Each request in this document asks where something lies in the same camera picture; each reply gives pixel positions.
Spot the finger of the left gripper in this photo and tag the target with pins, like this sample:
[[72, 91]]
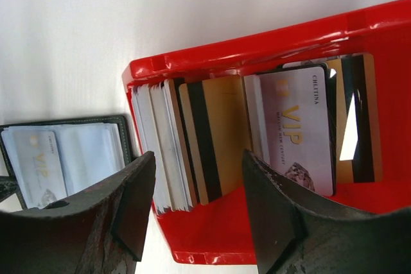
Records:
[[8, 187]]

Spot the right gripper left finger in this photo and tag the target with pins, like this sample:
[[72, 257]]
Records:
[[101, 229]]

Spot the white card stack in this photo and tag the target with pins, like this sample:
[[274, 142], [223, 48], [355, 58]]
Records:
[[158, 118]]

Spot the black leather card holder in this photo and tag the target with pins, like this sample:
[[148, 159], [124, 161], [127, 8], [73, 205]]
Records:
[[91, 149]]

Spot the white VIP card in tray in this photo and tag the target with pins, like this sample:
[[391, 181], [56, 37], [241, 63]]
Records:
[[296, 126]]

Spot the white credit card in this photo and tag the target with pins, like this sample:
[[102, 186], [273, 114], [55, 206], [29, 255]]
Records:
[[39, 167]]

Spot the gold striped credit card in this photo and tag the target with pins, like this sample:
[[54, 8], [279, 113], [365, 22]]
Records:
[[357, 140]]

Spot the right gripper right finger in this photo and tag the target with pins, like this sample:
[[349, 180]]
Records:
[[295, 230]]

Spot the gold black-striped credit card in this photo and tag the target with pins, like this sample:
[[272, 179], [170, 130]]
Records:
[[215, 116]]

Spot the red plastic card tray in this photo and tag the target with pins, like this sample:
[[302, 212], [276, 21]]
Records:
[[219, 232]]

